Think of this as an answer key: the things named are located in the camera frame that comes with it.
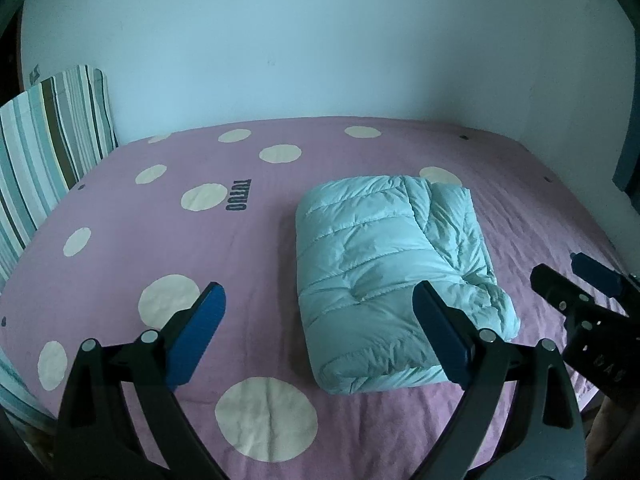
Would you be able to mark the bed with pink dotted sheet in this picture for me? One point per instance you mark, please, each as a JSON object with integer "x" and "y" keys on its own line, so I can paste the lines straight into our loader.
{"x": 150, "y": 220}

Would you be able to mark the person's right forearm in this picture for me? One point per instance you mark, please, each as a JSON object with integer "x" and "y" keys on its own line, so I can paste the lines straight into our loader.
{"x": 615, "y": 440}

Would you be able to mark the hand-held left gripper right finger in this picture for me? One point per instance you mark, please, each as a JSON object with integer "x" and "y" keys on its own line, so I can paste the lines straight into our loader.
{"x": 445, "y": 340}

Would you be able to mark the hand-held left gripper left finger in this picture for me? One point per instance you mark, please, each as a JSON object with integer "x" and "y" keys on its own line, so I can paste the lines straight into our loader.
{"x": 200, "y": 330}

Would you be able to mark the striped fabric headboard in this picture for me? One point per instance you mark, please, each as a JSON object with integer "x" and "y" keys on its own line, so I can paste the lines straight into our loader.
{"x": 45, "y": 135}

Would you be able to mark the wall light switch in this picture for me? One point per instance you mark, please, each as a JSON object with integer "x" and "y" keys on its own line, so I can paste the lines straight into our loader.
{"x": 35, "y": 73}

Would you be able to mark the dark blue curtain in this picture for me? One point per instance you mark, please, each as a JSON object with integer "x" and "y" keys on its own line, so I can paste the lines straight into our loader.
{"x": 627, "y": 160}

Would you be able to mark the light green quilted puffer jacket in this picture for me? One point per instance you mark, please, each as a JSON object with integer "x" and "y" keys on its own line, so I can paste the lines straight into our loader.
{"x": 380, "y": 270}

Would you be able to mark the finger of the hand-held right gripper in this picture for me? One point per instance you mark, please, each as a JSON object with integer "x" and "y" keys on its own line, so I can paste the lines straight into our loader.
{"x": 600, "y": 272}
{"x": 552, "y": 285}

